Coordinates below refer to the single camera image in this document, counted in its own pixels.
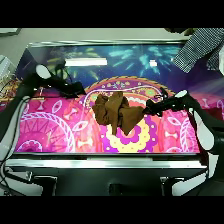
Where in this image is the black cable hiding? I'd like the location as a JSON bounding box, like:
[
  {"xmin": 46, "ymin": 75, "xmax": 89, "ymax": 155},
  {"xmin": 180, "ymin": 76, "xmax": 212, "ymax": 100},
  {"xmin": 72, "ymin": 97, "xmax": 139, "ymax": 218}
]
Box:
[{"xmin": 0, "ymin": 159, "xmax": 12, "ymax": 197}]

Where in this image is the silver frame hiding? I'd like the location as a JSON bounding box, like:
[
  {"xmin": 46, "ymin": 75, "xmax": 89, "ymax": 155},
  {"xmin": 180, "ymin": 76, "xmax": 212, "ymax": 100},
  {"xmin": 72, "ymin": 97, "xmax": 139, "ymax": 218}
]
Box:
[{"xmin": 0, "ymin": 39, "xmax": 210, "ymax": 197}]

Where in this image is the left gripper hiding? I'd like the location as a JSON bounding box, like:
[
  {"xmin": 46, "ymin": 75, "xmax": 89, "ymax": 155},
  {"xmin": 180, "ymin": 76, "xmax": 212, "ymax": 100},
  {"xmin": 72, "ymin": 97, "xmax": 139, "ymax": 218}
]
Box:
[{"xmin": 65, "ymin": 80, "xmax": 87, "ymax": 98}]

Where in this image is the brown garment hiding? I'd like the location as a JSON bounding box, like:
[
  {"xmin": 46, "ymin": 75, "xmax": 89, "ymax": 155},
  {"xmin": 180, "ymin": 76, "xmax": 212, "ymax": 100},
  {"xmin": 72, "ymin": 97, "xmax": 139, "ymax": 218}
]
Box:
[{"xmin": 91, "ymin": 91, "xmax": 146, "ymax": 137}]

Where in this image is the checked shirt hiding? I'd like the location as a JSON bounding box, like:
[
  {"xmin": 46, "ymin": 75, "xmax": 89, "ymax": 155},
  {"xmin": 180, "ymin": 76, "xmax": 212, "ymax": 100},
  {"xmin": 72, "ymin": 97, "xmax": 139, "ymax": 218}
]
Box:
[{"xmin": 172, "ymin": 27, "xmax": 224, "ymax": 74}]

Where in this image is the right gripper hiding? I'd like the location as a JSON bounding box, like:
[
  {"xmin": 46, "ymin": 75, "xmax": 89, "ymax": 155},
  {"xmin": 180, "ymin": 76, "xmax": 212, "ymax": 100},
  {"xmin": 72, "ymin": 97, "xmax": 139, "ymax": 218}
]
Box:
[{"xmin": 143, "ymin": 99, "xmax": 166, "ymax": 118}]

